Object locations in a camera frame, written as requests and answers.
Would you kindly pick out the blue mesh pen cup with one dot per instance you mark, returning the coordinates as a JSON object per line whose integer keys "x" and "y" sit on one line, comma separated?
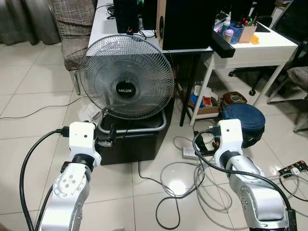
{"x": 236, "y": 34}

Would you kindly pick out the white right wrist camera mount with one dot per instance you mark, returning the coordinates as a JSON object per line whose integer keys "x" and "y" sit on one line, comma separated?
{"x": 231, "y": 137}

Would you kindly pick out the large black wood-sided speaker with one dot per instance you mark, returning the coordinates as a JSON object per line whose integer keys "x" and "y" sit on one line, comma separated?
{"x": 187, "y": 24}

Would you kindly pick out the grey round table fan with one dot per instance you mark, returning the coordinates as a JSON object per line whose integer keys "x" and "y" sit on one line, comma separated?
{"x": 126, "y": 89}

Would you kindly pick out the black wheeled office chair base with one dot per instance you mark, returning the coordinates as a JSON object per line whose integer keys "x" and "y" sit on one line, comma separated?
{"x": 250, "y": 79}

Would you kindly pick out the small white bottle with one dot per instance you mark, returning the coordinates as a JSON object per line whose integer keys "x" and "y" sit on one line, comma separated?
{"x": 226, "y": 24}

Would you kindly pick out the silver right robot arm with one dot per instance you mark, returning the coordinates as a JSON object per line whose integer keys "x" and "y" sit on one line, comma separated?
{"x": 257, "y": 197}

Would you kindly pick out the grey chair with metal frame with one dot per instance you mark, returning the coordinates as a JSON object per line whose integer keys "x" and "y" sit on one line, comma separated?
{"x": 299, "y": 76}

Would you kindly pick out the grey curtain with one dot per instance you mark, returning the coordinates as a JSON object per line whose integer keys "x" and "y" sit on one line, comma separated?
{"x": 29, "y": 19}

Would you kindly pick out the black power strip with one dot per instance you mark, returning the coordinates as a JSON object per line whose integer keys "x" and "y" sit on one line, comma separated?
{"x": 291, "y": 168}

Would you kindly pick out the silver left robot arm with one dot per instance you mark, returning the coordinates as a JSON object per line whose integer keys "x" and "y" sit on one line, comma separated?
{"x": 67, "y": 192}

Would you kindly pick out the small yellow object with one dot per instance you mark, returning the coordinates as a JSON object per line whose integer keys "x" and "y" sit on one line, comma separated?
{"x": 255, "y": 40}

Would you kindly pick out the wooden pen holder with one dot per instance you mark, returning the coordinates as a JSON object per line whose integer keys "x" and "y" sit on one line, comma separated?
{"x": 248, "y": 34}

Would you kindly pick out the bin with dark blue lid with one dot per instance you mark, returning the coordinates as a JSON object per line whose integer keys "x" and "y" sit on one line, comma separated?
{"x": 245, "y": 118}

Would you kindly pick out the small black speaker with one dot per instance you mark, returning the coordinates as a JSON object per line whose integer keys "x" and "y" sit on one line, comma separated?
{"x": 126, "y": 17}

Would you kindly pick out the brown tin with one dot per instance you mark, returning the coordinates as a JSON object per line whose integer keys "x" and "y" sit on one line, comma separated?
{"x": 234, "y": 98}

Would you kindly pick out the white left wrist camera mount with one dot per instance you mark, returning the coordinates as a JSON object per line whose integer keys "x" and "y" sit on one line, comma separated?
{"x": 82, "y": 137}

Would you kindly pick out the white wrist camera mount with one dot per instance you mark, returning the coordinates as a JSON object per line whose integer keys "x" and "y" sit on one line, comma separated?
{"x": 231, "y": 137}
{"x": 82, "y": 137}

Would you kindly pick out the white desk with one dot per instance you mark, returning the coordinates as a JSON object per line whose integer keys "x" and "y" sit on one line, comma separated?
{"x": 269, "y": 48}

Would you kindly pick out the black oblong bar speaker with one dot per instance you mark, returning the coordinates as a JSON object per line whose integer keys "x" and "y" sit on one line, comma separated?
{"x": 224, "y": 45}

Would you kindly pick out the cardboard box with items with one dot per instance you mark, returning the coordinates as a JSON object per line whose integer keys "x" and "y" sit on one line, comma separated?
{"x": 204, "y": 108}

